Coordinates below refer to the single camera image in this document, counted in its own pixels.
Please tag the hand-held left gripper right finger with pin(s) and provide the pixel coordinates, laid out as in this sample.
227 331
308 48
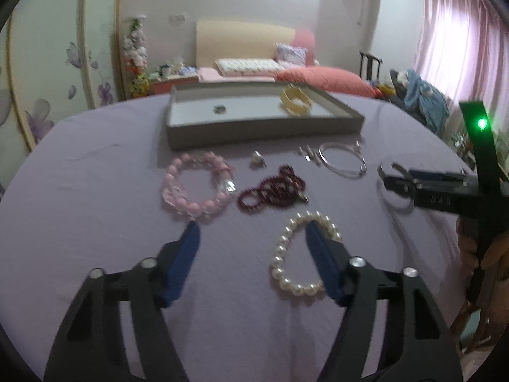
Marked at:
324 262

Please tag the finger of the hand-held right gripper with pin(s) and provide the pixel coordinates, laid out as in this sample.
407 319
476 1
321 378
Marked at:
399 186
433 178

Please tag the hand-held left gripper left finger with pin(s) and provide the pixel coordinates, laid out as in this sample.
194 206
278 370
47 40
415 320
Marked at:
183 262

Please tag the silver bangle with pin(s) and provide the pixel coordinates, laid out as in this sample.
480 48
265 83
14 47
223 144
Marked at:
342 173

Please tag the small silver earrings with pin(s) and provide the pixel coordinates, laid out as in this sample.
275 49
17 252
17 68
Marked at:
309 154

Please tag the grey jewelry tray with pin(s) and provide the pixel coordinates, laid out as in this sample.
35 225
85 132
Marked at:
250 103

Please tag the person's right hand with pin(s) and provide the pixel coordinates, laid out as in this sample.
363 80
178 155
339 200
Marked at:
499 258

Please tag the chair with blue clothes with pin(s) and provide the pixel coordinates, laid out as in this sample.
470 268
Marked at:
427 99

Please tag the dark wooden chair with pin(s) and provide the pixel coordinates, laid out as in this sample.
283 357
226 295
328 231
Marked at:
370 65

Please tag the folded coral quilt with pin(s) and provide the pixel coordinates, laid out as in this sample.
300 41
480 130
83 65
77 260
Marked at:
326 77

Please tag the pink curtain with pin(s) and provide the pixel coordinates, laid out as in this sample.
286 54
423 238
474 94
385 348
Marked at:
461 36

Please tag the yellow bangle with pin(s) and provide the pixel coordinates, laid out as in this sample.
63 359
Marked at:
296 101

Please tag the purple floral pillow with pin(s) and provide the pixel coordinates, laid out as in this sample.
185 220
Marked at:
292 53

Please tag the pink and beige nightstand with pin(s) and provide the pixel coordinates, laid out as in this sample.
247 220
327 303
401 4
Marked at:
175 84

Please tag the white patterned pillow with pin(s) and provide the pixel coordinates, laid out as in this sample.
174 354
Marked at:
246 65

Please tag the tower of plush toys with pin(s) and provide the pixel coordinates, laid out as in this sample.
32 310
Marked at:
135 51

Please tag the bed with beige headboard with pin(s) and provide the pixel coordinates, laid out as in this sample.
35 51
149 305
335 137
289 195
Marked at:
238 39

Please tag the wardrobe with purple flowers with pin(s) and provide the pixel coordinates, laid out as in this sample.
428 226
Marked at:
51 47

